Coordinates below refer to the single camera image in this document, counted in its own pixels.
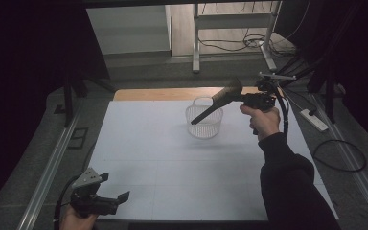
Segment person's left hand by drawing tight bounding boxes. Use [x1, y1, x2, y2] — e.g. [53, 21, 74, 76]
[58, 204, 100, 230]

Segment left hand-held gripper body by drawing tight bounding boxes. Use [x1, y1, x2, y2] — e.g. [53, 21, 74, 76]
[70, 167, 120, 219]

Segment wooden board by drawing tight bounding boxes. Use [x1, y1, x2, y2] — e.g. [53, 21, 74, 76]
[112, 86, 261, 103]

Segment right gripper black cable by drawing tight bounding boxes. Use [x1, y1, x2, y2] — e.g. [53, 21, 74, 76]
[266, 79, 291, 142]

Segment tangled black floor cables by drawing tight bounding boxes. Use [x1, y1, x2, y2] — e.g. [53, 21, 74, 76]
[197, 32, 297, 55]

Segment black stand legs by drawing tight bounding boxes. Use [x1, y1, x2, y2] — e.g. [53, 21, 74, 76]
[60, 71, 118, 128]
[279, 54, 341, 125]

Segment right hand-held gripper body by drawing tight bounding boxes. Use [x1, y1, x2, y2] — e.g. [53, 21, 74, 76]
[241, 72, 297, 112]

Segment white metal stand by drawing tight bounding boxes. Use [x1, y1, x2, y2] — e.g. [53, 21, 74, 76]
[192, 0, 284, 75]

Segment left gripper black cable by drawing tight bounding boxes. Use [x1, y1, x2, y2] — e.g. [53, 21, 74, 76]
[53, 172, 84, 230]

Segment black square floor frame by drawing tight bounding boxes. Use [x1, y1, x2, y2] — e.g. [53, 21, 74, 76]
[66, 126, 90, 150]

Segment metal floor rail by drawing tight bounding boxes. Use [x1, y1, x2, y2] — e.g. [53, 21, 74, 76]
[16, 109, 81, 230]
[310, 92, 368, 228]

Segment white power strip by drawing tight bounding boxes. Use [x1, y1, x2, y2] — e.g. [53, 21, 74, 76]
[299, 108, 330, 133]

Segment black looped floor cable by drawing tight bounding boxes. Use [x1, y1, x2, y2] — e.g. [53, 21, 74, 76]
[311, 139, 368, 173]

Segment person's right hand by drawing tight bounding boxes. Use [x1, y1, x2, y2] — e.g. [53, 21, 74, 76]
[239, 103, 283, 142]

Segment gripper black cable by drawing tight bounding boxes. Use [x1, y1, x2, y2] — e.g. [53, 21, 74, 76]
[266, 79, 291, 142]
[53, 172, 84, 230]

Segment white mesh basket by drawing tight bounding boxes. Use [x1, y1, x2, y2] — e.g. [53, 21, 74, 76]
[185, 95, 224, 140]

